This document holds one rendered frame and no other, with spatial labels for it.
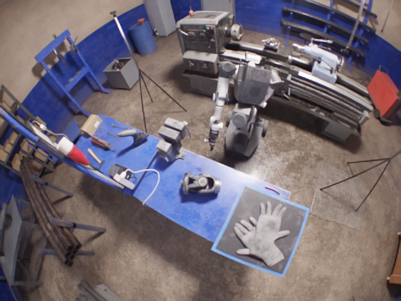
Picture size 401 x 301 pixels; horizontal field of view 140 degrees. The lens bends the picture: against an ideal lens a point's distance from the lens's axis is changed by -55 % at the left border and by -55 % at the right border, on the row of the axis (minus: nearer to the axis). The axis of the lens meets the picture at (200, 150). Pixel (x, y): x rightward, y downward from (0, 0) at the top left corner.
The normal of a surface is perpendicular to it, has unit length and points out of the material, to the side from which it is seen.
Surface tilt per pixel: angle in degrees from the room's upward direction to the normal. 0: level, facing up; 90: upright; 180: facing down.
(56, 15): 90
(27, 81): 90
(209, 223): 0
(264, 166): 0
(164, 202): 0
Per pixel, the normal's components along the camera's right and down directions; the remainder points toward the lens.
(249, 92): 0.01, 0.69
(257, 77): 0.04, 0.48
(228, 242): -0.14, -0.46
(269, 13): -0.46, 0.81
